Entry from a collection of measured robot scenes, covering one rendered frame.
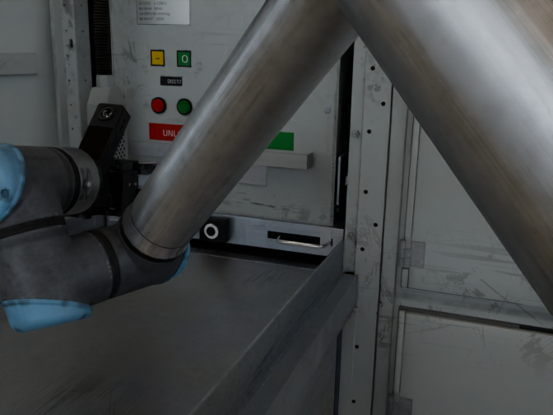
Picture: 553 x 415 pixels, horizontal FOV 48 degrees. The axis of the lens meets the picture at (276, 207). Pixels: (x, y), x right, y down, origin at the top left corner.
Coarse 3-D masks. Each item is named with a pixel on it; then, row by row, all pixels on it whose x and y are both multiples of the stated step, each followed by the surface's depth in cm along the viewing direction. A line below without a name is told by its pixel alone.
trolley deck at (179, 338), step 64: (192, 256) 127; (0, 320) 96; (128, 320) 97; (192, 320) 98; (256, 320) 98; (320, 320) 98; (0, 384) 79; (64, 384) 79; (128, 384) 79; (192, 384) 79
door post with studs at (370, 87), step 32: (352, 96) 111; (384, 96) 108; (352, 128) 112; (384, 128) 110; (352, 160) 113; (384, 160) 111; (352, 192) 115; (352, 224) 116; (352, 256) 118; (352, 384) 124
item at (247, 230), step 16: (112, 224) 138; (240, 224) 127; (256, 224) 126; (272, 224) 125; (288, 224) 124; (304, 224) 123; (336, 224) 123; (240, 240) 128; (256, 240) 127; (272, 240) 126; (304, 240) 123; (336, 240) 121
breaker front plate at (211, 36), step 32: (128, 0) 126; (192, 0) 121; (224, 0) 119; (256, 0) 117; (128, 32) 127; (160, 32) 125; (192, 32) 122; (224, 32) 120; (128, 64) 129; (192, 64) 124; (128, 96) 131; (160, 96) 128; (192, 96) 126; (320, 96) 117; (128, 128) 133; (288, 128) 120; (320, 128) 118; (320, 160) 120; (256, 192) 126; (288, 192) 123; (320, 192) 121; (320, 224) 123
